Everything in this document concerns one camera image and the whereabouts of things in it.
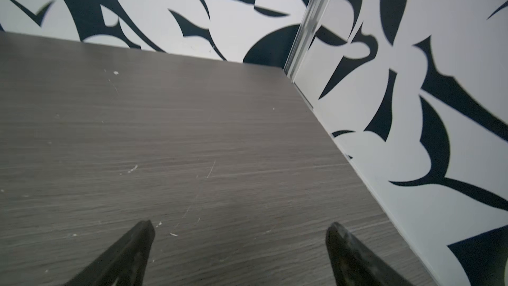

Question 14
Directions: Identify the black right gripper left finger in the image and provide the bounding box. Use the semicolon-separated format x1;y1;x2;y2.
66;221;156;286

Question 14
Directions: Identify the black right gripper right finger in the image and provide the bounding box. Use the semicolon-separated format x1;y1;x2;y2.
325;222;411;285

